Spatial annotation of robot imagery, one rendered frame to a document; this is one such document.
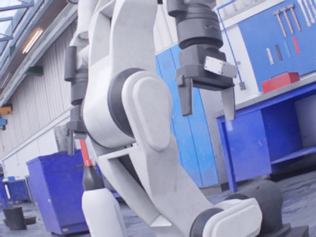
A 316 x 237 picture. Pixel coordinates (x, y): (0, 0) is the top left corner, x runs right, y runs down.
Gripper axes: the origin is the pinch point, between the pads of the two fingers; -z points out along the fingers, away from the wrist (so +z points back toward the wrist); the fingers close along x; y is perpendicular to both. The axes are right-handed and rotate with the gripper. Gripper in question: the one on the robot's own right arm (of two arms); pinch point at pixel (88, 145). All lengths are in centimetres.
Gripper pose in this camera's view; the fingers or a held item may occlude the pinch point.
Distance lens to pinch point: 117.4
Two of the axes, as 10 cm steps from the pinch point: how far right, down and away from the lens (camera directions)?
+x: -8.0, -0.8, -6.0
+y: 6.0, -2.2, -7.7
